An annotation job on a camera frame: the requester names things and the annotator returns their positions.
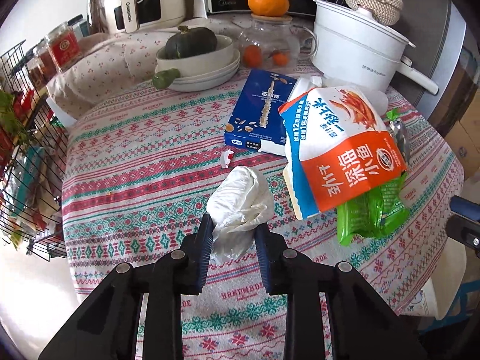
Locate green leafy plant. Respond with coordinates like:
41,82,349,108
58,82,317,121
0,90,31,151

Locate blue snack box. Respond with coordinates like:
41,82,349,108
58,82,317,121
224,68,299,154

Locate white plastic chair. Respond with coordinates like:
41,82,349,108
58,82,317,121
405,240,467,319

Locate black wire rack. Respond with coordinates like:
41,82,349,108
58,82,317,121
0,39,70,261

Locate glass teapot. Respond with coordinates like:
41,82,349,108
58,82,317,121
237,14,319,70

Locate white plastic bag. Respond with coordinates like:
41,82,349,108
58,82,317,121
205,166,275,264

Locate green snack wrapper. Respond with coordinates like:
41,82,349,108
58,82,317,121
335,108,412,246

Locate stacked white bowls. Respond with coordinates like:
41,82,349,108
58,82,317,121
165,49,241,92

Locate dried twigs in vase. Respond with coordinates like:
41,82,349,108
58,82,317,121
82,0,109,34

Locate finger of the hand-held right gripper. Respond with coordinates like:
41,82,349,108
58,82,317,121
446,196,480,249

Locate red label glass jar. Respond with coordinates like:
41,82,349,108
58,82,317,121
45,22,81,72

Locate floral padded cloth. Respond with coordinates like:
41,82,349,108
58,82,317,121
47,15,256,121

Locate cardboard box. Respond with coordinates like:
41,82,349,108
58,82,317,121
446,67,480,181

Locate large orange mandarin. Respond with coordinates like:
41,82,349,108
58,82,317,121
247,0,290,17

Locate grey refrigerator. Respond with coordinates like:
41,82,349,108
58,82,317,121
386,0,473,136

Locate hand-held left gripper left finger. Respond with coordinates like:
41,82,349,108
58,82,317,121
37,213,215,360

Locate white air fryer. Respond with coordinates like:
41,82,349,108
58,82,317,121
103,0,188,34

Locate white electric cooking pot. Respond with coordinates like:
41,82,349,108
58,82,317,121
311,0,439,96

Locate small green rounded object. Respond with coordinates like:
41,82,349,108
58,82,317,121
152,68,181,89

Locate glass jar with red contents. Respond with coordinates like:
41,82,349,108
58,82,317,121
32,41,57,89

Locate patterned woven tablecloth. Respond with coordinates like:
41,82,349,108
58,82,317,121
62,79,466,360

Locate orange white blue snack bag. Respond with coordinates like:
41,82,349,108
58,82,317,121
278,85,408,220

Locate dark green squash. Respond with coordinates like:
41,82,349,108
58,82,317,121
165,26,218,60

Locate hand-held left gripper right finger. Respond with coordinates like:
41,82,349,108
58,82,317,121
254,223,428,360

